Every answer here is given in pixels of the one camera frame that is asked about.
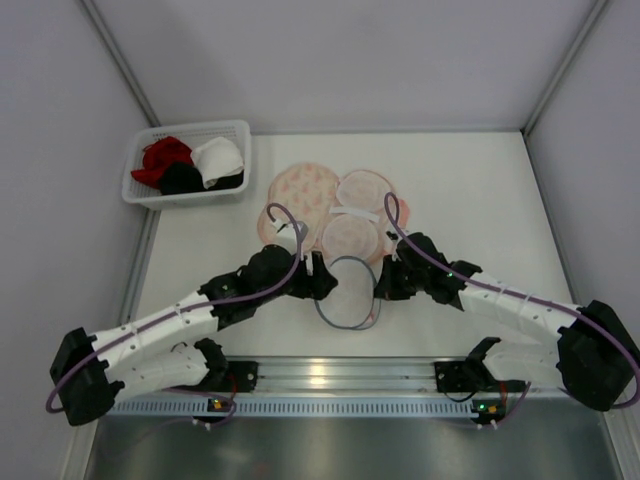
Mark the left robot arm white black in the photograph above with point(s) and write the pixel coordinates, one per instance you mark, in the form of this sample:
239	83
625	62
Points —
174	347

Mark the white plastic basket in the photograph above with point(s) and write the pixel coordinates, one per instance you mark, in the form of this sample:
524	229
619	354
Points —
193	135

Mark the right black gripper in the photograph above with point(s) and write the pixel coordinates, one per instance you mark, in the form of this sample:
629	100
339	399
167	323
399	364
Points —
395	279

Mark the white bra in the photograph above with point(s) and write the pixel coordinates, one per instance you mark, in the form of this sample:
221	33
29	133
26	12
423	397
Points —
217	159

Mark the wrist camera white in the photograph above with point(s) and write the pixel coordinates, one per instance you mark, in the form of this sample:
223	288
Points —
289	235
391	242

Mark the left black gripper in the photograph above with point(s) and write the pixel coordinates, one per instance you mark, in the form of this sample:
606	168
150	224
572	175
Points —
310	281

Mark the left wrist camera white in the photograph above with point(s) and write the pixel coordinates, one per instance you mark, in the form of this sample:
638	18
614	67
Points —
289	235

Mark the white blue-rimmed mesh laundry bag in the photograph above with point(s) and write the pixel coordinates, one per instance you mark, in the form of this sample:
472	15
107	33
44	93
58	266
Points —
351	305

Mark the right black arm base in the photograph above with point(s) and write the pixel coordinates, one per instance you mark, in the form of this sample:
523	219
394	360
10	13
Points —
457	375

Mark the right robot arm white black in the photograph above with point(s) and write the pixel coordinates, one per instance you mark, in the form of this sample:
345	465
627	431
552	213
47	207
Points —
584	351

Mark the white slotted cable duct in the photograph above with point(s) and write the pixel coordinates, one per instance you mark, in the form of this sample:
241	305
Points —
334	407

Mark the aluminium mounting rail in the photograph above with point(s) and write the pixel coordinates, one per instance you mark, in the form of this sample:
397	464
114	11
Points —
346	375

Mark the pink floral mesh laundry bag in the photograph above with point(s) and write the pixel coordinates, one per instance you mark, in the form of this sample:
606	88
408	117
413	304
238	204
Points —
344	214

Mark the black garment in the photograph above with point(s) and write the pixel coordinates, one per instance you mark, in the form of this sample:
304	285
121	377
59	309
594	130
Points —
181	178

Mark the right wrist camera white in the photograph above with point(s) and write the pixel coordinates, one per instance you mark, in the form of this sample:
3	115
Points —
391	242

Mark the red garment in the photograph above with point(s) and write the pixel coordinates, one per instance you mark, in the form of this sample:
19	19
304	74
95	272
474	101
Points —
157	157

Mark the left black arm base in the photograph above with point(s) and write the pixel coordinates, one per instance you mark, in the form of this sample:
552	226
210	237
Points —
231	377

